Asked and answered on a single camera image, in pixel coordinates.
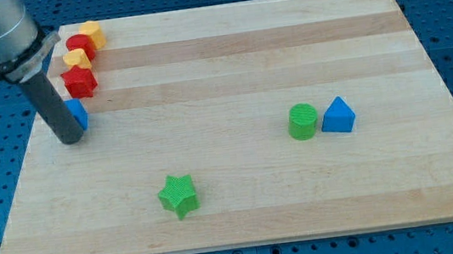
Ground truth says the yellow heart block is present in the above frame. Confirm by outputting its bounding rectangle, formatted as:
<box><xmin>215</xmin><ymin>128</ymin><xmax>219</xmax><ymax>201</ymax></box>
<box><xmin>62</xmin><ymin>48</ymin><xmax>93</xmax><ymax>70</ymax></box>

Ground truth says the red star block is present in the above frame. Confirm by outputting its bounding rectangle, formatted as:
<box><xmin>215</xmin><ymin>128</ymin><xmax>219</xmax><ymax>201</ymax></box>
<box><xmin>60</xmin><ymin>65</ymin><xmax>98</xmax><ymax>99</ymax></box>

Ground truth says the wooden board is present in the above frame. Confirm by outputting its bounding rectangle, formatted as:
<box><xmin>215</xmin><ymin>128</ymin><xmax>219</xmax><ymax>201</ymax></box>
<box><xmin>0</xmin><ymin>0</ymin><xmax>453</xmax><ymax>254</ymax></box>

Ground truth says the green star block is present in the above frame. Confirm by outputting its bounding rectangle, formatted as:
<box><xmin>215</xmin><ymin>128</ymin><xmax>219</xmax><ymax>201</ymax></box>
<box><xmin>157</xmin><ymin>175</ymin><xmax>201</xmax><ymax>220</ymax></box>

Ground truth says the yellow hexagon block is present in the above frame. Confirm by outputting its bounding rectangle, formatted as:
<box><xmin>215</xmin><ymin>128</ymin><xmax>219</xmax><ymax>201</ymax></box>
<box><xmin>78</xmin><ymin>20</ymin><xmax>106</xmax><ymax>49</ymax></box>

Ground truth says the green cylinder block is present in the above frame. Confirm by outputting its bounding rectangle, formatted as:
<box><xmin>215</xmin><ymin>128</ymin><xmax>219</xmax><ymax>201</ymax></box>
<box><xmin>288</xmin><ymin>103</ymin><xmax>318</xmax><ymax>141</ymax></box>

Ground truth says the blue triangle block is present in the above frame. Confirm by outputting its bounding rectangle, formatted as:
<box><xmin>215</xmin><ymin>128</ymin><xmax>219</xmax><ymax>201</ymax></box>
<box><xmin>321</xmin><ymin>96</ymin><xmax>356</xmax><ymax>133</ymax></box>

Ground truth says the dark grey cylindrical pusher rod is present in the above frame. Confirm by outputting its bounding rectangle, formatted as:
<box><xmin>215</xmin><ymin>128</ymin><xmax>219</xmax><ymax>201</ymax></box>
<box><xmin>19</xmin><ymin>71</ymin><xmax>83</xmax><ymax>145</ymax></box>

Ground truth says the blue cube block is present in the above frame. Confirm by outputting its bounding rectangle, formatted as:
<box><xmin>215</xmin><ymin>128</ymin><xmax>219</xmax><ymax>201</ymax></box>
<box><xmin>65</xmin><ymin>98</ymin><xmax>88</xmax><ymax>130</ymax></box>

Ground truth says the red cylinder block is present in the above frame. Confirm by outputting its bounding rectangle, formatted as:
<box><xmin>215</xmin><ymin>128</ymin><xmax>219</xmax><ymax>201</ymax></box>
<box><xmin>65</xmin><ymin>33</ymin><xmax>96</xmax><ymax>61</ymax></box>

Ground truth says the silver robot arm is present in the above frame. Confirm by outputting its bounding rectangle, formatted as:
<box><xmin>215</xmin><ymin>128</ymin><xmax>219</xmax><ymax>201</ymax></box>
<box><xmin>0</xmin><ymin>0</ymin><xmax>83</xmax><ymax>144</ymax></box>

